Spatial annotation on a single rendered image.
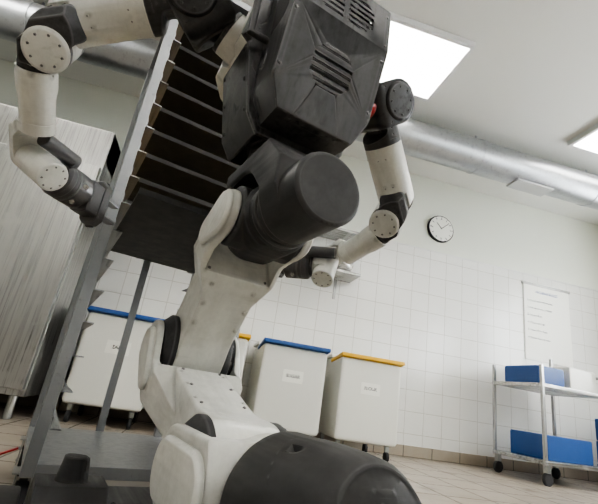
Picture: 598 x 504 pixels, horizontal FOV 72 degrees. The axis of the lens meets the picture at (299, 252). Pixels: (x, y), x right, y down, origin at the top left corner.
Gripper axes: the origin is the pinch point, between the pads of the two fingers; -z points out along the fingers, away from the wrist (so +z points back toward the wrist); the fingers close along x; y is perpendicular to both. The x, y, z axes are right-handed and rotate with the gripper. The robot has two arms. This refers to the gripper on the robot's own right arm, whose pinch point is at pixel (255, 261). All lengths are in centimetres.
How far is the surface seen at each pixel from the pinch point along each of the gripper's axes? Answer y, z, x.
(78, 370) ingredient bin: -131, -164, -46
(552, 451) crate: -304, 173, -52
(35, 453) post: 24, -37, -60
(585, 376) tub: -327, 210, 15
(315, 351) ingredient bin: -209, -20, -5
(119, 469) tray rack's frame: 9, -23, -63
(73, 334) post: 23, -37, -31
